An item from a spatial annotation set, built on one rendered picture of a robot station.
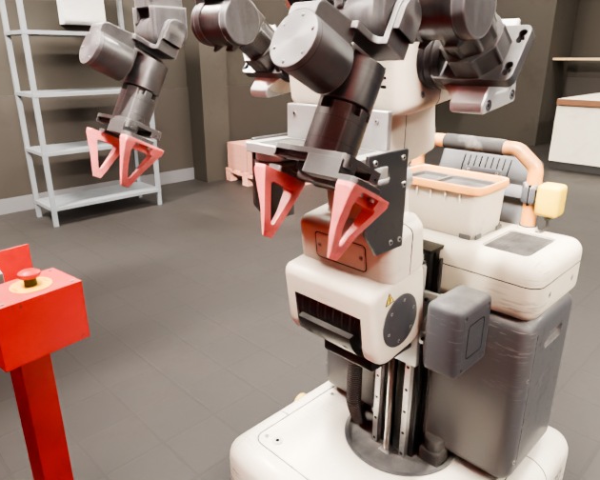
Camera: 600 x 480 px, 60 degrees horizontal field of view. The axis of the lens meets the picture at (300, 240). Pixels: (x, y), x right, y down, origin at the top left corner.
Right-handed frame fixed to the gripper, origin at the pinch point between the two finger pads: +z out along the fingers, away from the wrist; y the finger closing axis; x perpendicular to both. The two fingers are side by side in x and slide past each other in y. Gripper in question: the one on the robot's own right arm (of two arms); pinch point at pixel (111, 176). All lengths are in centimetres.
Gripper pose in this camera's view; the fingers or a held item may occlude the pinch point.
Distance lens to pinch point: 88.9
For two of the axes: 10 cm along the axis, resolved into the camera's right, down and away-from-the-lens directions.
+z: -3.2, 9.5, 0.0
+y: 7.0, 2.4, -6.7
